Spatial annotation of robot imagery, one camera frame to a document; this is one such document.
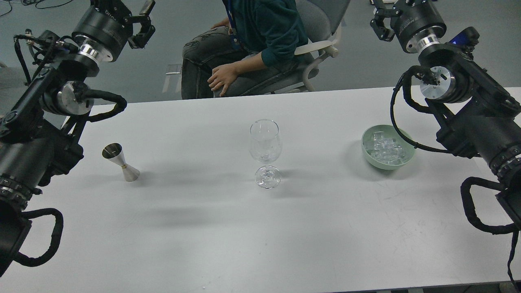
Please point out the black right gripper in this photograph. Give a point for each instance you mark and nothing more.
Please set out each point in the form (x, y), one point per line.
(408, 18)

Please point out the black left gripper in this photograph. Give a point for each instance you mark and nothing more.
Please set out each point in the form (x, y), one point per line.
(107, 26)

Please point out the steel double jigger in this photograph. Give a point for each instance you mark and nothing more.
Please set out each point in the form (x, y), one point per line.
(114, 153)

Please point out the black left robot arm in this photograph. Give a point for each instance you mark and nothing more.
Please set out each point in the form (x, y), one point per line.
(40, 134)

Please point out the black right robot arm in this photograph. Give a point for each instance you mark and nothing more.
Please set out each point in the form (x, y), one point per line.
(476, 114)

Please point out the clear ice cubes pile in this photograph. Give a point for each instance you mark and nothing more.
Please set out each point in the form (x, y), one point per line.
(386, 149)

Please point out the clear wine glass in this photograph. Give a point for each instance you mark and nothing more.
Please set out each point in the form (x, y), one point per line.
(266, 147)

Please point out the person's bare hand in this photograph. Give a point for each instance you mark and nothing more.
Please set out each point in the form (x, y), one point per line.
(222, 77)

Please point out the grey office chair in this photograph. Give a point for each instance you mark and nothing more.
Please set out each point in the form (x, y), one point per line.
(322, 21)

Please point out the seated person in teal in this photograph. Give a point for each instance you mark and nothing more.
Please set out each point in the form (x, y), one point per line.
(259, 36)

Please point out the green bowl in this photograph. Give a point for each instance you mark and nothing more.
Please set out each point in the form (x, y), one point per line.
(390, 131)

